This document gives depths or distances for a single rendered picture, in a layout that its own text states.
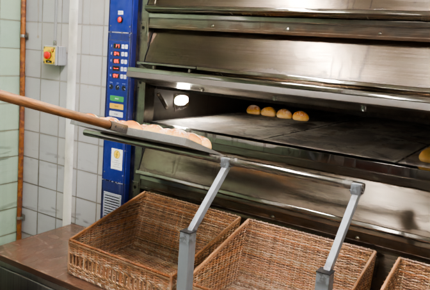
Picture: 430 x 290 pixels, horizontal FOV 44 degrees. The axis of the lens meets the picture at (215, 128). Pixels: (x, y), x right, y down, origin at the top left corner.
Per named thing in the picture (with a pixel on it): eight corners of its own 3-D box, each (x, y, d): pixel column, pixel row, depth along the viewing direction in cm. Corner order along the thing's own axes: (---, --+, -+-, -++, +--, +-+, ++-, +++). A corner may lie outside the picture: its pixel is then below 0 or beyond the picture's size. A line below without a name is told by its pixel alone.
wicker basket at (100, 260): (141, 243, 266) (144, 189, 262) (238, 276, 235) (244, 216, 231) (64, 273, 225) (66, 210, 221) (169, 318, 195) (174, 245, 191)
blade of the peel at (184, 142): (184, 145, 183) (186, 137, 183) (69, 123, 211) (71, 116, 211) (233, 159, 214) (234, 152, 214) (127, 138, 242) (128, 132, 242)
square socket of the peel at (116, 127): (111, 130, 188) (112, 120, 189) (103, 128, 190) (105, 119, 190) (127, 134, 196) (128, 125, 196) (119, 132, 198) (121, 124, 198)
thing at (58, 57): (52, 64, 291) (53, 45, 290) (66, 65, 286) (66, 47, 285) (41, 64, 285) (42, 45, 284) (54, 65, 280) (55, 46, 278)
